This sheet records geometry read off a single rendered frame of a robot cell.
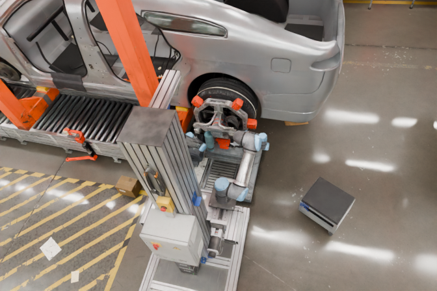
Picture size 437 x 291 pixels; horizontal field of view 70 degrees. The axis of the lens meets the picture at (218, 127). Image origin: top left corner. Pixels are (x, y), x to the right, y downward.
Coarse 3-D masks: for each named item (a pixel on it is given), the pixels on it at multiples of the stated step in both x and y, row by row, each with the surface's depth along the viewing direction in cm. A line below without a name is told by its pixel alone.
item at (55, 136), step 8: (8, 128) 407; (16, 128) 402; (40, 136) 400; (48, 136) 394; (56, 136) 388; (64, 136) 384; (72, 136) 383; (80, 144) 387; (96, 144) 375; (104, 144) 370; (112, 144) 368; (120, 152) 374
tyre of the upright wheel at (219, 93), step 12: (204, 84) 313; (216, 84) 301; (228, 84) 299; (240, 84) 303; (204, 96) 302; (216, 96) 297; (228, 96) 292; (240, 96) 295; (252, 96) 307; (192, 108) 322; (252, 108) 304
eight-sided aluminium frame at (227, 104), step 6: (204, 102) 302; (210, 102) 294; (216, 102) 293; (222, 102) 295; (228, 102) 292; (198, 108) 305; (240, 108) 297; (198, 114) 315; (240, 114) 295; (246, 114) 300; (198, 120) 320; (246, 120) 302; (246, 126) 307; (228, 138) 331
